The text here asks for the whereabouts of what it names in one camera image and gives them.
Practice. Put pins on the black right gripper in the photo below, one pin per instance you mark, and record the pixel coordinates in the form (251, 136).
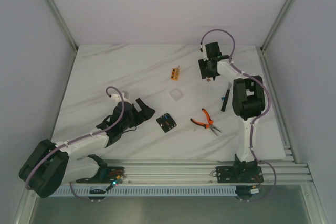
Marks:
(203, 73)

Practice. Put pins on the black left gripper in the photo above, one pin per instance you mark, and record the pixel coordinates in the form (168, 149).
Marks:
(138, 115)

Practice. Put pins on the black fuse box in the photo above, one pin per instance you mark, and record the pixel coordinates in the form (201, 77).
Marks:
(166, 125)

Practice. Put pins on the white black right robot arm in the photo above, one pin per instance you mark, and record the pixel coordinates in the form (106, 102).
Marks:
(248, 103)

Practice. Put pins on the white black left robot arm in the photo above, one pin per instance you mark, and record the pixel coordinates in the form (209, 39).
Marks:
(51, 164)

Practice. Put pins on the orange fuse holder block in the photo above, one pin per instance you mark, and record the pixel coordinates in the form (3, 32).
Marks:
(175, 73)

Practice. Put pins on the clear plastic fuse box cover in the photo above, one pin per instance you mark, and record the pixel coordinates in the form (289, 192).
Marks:
(176, 94)

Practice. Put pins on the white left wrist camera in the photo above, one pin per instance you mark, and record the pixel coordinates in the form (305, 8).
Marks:
(120, 96)

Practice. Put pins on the black handled claw hammer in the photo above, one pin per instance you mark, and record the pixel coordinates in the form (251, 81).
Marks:
(224, 105)

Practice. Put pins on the orange handled needle-nose pliers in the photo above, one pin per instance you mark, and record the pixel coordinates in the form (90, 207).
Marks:
(208, 125)

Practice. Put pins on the aluminium mounting rail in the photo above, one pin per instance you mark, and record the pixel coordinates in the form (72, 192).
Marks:
(200, 172)

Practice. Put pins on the white slotted cable duct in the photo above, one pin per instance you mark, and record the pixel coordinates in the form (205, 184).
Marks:
(132, 191)

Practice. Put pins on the right aluminium frame post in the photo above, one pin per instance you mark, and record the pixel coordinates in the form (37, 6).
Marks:
(277, 23)

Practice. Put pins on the aluminium corner frame post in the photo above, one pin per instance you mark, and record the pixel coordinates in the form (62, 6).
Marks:
(62, 24)

